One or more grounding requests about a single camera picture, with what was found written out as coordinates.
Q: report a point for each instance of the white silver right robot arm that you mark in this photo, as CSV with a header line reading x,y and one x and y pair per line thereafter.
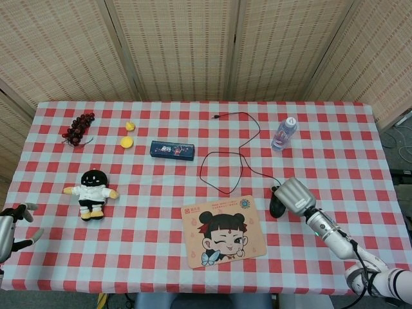
x,y
334,236

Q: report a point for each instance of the dark blue printed box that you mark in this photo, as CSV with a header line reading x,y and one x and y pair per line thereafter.
x,y
172,150

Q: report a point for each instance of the round yellow egg tart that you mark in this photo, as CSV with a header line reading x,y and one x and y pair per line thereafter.
x,y
126,142

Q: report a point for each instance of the woven bamboo folding screen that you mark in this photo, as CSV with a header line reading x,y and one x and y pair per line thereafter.
x,y
180,48

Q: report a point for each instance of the black computer mouse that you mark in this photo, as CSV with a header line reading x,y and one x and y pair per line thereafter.
x,y
277,209

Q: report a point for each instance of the black floor device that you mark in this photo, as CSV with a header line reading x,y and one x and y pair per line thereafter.
x,y
402,174

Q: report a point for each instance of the dark red grape bunch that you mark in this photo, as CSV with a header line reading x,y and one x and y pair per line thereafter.
x,y
77,128

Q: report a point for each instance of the red white checkered tablecloth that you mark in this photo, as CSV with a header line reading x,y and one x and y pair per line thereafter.
x,y
148,244

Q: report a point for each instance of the clear plastic water bottle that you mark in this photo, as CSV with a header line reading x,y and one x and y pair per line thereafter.
x,y
283,135

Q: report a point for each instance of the blue grey chair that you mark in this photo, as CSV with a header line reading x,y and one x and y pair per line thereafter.
x,y
202,302

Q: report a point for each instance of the black-headed plush doll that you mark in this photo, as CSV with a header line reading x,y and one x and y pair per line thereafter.
x,y
91,193

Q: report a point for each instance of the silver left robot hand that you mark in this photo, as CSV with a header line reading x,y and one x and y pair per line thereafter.
x,y
6,231

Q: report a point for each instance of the small yellow toy piece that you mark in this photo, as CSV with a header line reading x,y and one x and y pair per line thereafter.
x,y
130,126

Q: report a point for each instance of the cartoon girl mouse pad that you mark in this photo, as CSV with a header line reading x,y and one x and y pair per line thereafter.
x,y
222,235

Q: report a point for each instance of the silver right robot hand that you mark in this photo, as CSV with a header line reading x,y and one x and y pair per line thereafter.
x,y
294,194

